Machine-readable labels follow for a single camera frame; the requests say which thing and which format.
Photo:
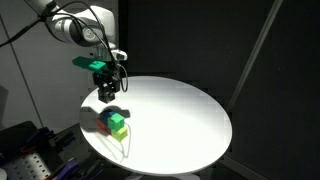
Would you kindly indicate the purple orange spring clamp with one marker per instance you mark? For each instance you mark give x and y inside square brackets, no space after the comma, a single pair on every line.
[71,168]
[46,138]

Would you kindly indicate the blue building block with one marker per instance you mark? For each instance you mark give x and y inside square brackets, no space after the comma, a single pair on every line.
[107,115]

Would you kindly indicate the yellow-green building block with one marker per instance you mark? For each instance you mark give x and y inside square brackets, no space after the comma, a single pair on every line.
[120,133]

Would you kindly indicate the perforated metal breadboard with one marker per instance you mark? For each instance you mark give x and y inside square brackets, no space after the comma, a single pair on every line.
[26,168]

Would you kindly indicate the teal camera mount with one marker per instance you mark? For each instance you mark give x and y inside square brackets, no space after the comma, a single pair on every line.
[90,64]

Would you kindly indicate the slanted metal pole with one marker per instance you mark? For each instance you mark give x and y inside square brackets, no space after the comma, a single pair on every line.
[255,53]

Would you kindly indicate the red building block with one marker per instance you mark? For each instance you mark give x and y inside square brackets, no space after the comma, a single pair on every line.
[102,126]

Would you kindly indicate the green building block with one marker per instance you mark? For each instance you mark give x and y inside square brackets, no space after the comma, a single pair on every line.
[116,122]

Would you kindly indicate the white table pedestal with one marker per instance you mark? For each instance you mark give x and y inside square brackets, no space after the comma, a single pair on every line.
[160,176]

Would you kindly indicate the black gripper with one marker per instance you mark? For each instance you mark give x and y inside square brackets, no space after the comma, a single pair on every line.
[106,79]

